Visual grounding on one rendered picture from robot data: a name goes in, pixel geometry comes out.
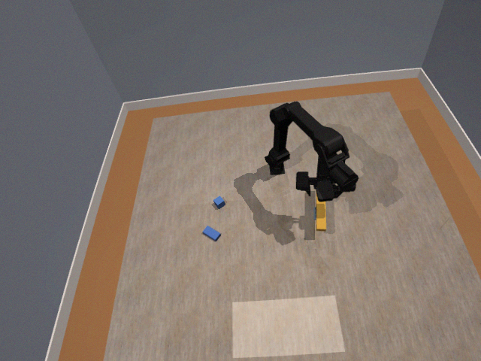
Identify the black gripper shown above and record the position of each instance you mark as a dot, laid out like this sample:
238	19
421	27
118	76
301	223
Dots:
303	181

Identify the yellow bar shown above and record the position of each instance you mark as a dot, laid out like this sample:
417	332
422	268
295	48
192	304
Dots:
320	216

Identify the blue cube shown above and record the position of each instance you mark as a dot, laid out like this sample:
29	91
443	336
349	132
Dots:
219	202

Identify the blue rectangular bar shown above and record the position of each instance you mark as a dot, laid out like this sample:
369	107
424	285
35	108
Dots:
211	233

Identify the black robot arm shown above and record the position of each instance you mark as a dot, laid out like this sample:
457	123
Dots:
326	142

